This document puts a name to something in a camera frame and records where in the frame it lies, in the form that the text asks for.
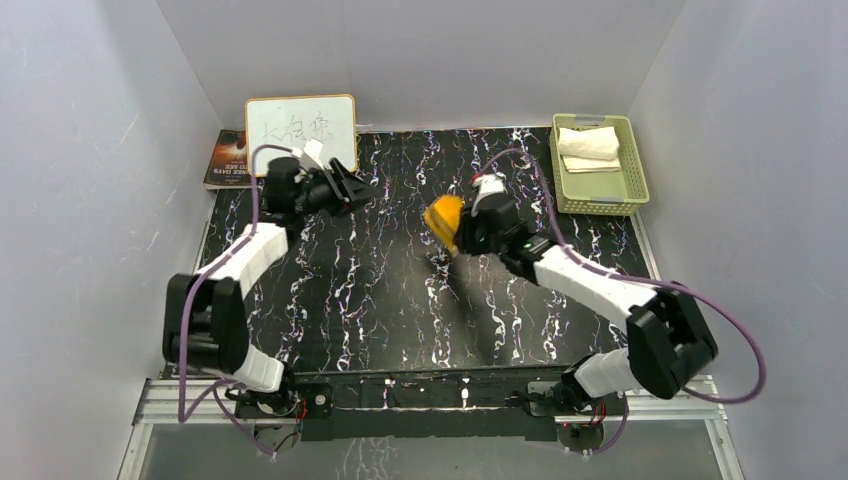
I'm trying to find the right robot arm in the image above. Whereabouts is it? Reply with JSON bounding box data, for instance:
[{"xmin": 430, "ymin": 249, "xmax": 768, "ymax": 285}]
[{"xmin": 453, "ymin": 193, "xmax": 718, "ymax": 414}]

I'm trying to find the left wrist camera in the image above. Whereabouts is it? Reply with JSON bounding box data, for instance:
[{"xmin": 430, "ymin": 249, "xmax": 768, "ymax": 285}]
[{"xmin": 292, "ymin": 139, "xmax": 327, "ymax": 173}]

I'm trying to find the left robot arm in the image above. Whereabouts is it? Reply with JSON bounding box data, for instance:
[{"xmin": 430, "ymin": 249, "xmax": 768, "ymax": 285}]
[{"xmin": 162, "ymin": 157, "xmax": 377, "ymax": 416}]

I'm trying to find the yellow brown towel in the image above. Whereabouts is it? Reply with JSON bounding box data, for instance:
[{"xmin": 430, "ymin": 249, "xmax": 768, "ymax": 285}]
[{"xmin": 423, "ymin": 194, "xmax": 464, "ymax": 256}]

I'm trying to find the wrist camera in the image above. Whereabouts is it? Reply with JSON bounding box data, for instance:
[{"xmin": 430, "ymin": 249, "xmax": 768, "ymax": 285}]
[
  {"xmin": 292, "ymin": 139, "xmax": 327, "ymax": 173},
  {"xmin": 472, "ymin": 174, "xmax": 506, "ymax": 216}
]

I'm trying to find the green plastic basket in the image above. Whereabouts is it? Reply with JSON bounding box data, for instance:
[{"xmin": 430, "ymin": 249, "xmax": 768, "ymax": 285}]
[{"xmin": 549, "ymin": 113, "xmax": 650, "ymax": 216}]

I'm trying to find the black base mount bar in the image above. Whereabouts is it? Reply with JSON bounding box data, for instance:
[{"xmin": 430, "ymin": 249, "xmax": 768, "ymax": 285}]
[{"xmin": 231, "ymin": 364, "xmax": 631, "ymax": 452}]

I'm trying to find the white towel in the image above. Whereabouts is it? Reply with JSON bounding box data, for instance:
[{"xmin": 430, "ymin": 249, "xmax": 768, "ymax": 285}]
[{"xmin": 556, "ymin": 126, "xmax": 621, "ymax": 173}]

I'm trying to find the whiteboard with yellow frame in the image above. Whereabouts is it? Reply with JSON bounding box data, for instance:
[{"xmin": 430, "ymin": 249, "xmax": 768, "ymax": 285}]
[{"xmin": 244, "ymin": 94, "xmax": 359, "ymax": 177}]

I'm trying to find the dark book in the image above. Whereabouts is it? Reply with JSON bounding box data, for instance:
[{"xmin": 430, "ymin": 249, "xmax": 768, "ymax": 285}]
[{"xmin": 203, "ymin": 129, "xmax": 251, "ymax": 191}]

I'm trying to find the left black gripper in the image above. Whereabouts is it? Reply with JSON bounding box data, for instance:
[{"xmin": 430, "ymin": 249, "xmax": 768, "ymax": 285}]
[{"xmin": 295, "ymin": 161, "xmax": 382, "ymax": 219}]

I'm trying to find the aluminium rail frame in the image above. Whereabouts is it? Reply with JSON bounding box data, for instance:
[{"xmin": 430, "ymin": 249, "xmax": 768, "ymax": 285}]
[{"xmin": 115, "ymin": 374, "xmax": 747, "ymax": 480}]

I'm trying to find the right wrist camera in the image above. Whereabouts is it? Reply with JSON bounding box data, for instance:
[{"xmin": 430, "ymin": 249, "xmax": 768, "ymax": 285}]
[{"xmin": 472, "ymin": 174, "xmax": 506, "ymax": 216}]

